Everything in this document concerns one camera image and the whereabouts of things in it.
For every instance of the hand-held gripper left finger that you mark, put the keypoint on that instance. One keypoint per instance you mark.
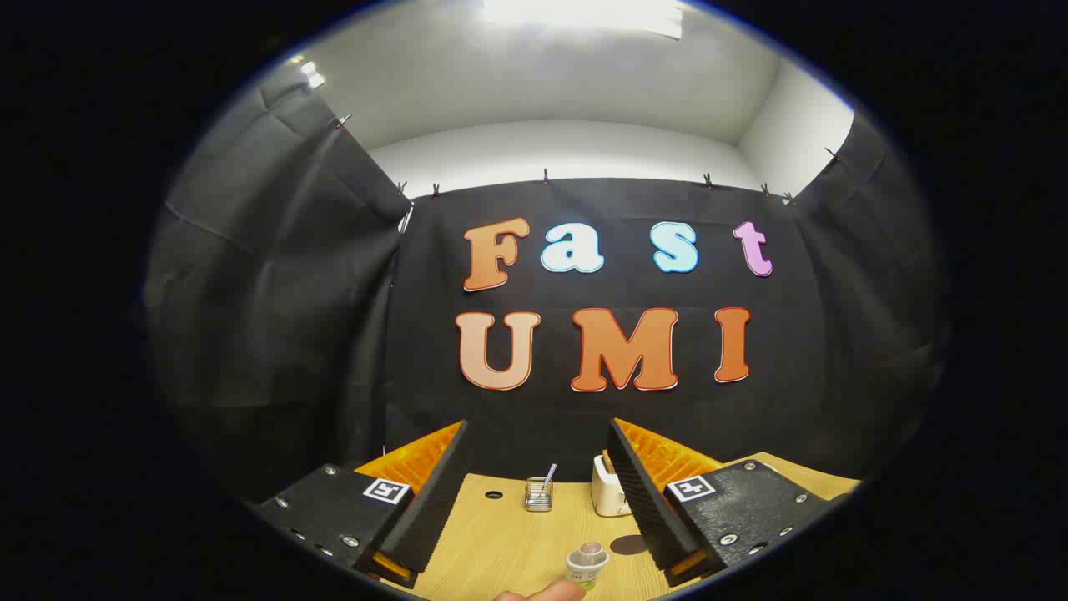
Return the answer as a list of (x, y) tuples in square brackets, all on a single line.
[(434, 509)]

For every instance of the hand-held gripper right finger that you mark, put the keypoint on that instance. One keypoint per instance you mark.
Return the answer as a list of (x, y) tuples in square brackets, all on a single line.
[(647, 509)]

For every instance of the dark brown round coaster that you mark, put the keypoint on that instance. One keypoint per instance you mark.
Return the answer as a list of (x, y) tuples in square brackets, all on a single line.
[(626, 545)]

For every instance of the clear juice bottle white label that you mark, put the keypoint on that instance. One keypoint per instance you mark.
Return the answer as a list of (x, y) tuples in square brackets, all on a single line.
[(586, 566)]

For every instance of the small cream toaster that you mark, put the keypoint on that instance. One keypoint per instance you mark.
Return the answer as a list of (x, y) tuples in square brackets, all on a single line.
[(607, 492)]

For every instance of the wooden table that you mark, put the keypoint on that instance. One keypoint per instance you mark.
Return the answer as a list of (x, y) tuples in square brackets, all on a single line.
[(501, 542)]

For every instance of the metal spoon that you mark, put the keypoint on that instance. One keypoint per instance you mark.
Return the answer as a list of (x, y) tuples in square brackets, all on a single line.
[(549, 476)]

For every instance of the small ceiling lamp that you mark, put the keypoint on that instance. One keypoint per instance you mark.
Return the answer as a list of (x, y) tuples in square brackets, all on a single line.
[(312, 77)]

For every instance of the bright ceiling light panel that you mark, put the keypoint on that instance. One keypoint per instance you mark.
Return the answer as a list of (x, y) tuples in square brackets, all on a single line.
[(584, 15)]

